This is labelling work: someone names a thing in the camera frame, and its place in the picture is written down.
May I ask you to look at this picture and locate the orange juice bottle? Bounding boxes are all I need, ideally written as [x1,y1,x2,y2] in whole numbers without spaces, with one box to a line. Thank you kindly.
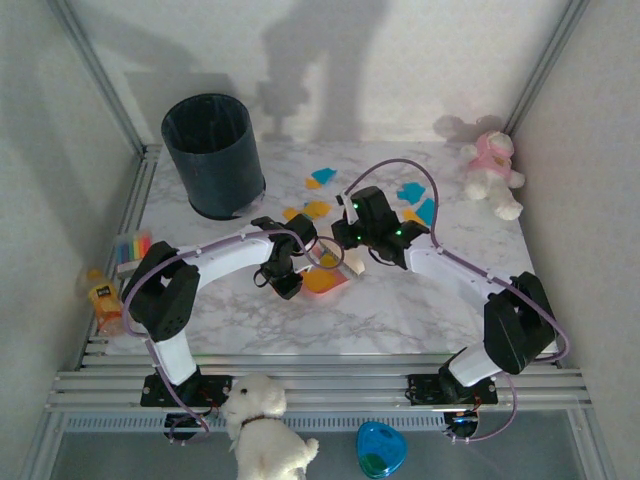
[85,268,126,337]

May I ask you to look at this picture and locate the white plush in pink outfit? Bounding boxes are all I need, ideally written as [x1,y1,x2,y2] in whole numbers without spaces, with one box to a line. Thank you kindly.
[459,129,527,222]

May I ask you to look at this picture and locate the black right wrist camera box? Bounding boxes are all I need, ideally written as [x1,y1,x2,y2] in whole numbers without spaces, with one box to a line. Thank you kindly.
[351,186,392,227]

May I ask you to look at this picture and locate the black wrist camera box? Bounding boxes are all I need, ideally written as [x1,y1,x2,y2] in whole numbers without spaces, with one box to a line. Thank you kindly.
[351,186,392,227]
[269,272,304,301]

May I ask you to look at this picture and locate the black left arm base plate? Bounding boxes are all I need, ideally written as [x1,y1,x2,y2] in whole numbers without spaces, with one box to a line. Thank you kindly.
[141,373,234,407]

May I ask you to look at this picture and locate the white plush dog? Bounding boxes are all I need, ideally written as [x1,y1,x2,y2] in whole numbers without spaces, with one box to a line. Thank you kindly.
[221,372,320,480]

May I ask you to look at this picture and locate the aluminium frame post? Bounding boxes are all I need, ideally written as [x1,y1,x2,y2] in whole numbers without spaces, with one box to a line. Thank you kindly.
[569,414,617,480]
[501,0,592,135]
[47,0,149,159]
[19,412,69,480]

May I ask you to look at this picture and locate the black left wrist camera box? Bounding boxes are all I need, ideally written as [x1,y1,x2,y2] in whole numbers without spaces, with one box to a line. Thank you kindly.
[269,272,304,301]

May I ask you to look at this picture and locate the clear box of coloured markers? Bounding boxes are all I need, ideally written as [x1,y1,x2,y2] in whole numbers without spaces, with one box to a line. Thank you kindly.
[114,228,154,276]

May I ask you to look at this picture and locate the grey slotted cable duct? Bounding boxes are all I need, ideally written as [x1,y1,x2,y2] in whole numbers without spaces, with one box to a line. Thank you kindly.
[59,413,446,434]

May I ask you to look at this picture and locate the wooden hand brush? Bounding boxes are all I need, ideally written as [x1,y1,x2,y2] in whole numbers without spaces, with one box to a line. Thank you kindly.
[319,237,366,279]

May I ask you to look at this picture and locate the aluminium front frame rails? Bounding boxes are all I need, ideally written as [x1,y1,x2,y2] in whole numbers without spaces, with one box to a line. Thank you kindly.
[44,352,596,416]

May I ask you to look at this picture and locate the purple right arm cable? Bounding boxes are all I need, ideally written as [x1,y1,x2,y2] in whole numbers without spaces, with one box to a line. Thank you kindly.
[342,157,572,444]

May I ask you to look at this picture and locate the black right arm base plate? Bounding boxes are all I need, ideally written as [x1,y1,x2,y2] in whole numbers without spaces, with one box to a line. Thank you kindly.
[407,372,501,407]

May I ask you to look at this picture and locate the dark grey round trash bin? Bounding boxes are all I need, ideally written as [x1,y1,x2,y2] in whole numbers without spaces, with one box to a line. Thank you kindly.
[160,93,267,222]

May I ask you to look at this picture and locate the white right camera bracket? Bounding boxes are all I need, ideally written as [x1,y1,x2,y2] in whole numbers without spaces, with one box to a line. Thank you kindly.
[338,192,359,225]

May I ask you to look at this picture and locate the blue heart-shaped container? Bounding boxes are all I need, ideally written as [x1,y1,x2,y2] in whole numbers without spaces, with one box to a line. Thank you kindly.
[355,420,409,479]

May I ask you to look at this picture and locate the pink dustpan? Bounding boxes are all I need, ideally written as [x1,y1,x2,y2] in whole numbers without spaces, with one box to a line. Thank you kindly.
[298,239,351,302]

